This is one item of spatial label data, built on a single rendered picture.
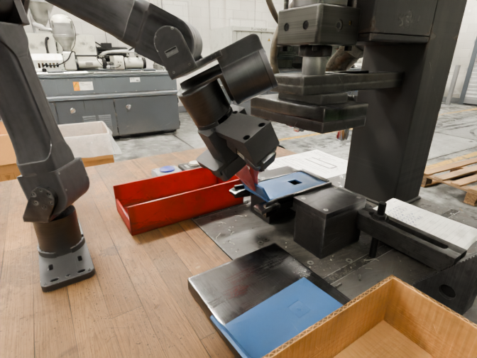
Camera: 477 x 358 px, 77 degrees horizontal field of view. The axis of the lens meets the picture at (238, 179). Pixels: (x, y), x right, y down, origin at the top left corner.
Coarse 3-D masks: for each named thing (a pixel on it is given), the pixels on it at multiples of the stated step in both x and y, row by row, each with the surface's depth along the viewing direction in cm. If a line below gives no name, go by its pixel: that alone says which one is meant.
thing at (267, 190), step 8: (288, 176) 59; (296, 176) 59; (304, 176) 59; (256, 184) 49; (264, 184) 56; (272, 184) 56; (280, 184) 56; (288, 184) 56; (304, 184) 56; (312, 184) 56; (256, 192) 52; (264, 192) 48; (272, 192) 52; (280, 192) 52; (288, 192) 52
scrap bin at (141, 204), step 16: (160, 176) 67; (176, 176) 70; (192, 176) 72; (208, 176) 74; (128, 192) 64; (144, 192) 66; (160, 192) 69; (176, 192) 71; (192, 192) 60; (208, 192) 62; (224, 192) 64; (128, 208) 53; (144, 208) 55; (160, 208) 57; (176, 208) 59; (192, 208) 61; (208, 208) 63; (128, 224) 56; (144, 224) 56; (160, 224) 58
